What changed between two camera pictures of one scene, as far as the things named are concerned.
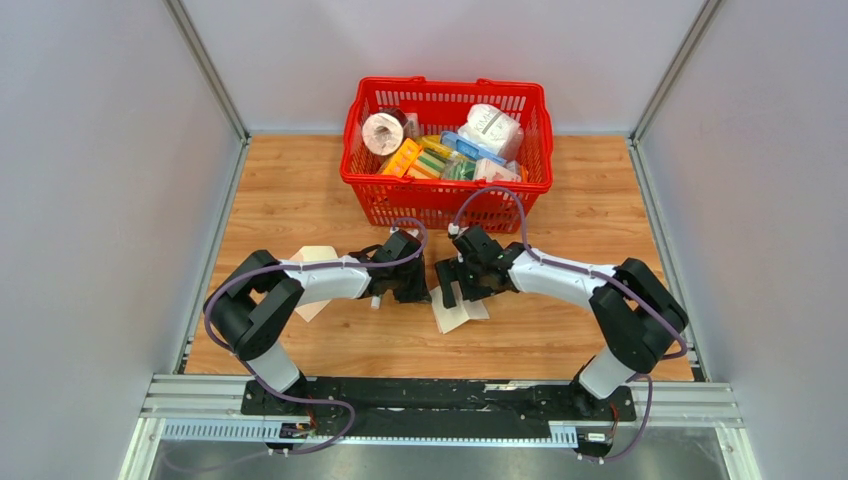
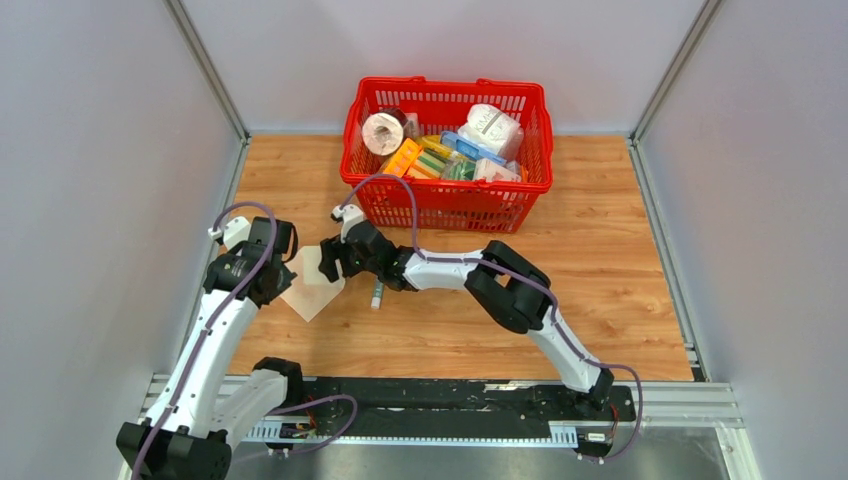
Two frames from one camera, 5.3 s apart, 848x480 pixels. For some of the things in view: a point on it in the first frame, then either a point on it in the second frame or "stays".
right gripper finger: (447, 272) -> (329, 248)
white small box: (493, 170) stays
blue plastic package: (461, 145) stays
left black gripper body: (409, 283) -> (284, 278)
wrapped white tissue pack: (496, 130) stays
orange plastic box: (403, 156) stays
